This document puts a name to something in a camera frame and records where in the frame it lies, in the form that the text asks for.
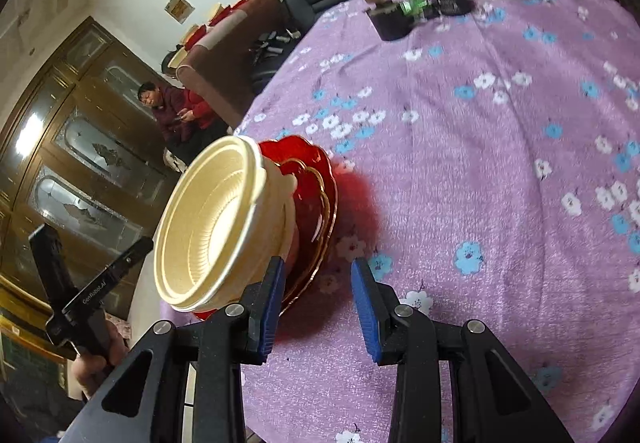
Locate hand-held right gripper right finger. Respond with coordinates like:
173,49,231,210
350,258,576,443

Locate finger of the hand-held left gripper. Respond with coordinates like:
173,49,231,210
27,223,77,311

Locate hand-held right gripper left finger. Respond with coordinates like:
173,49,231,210
60,255,287,443

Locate beige plastic bowl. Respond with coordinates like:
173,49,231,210
152,135,263,314
172,143,275,315

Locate large red glass plate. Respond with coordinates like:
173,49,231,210
192,135,340,322

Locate person's left hand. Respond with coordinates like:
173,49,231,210
69,322,132,391

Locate wooden glass-door cabinet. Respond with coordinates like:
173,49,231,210
0,16,182,324

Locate black items on seat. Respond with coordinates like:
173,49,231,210
249,27,302,95

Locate brown padded chair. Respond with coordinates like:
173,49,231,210
176,0,297,130

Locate red and gold packages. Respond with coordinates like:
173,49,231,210
181,0,249,50

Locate black holder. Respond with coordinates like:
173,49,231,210
367,4,414,42

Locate green circuit board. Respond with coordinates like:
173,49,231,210
401,0,434,20

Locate small wall picture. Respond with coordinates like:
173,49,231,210
164,0,196,23

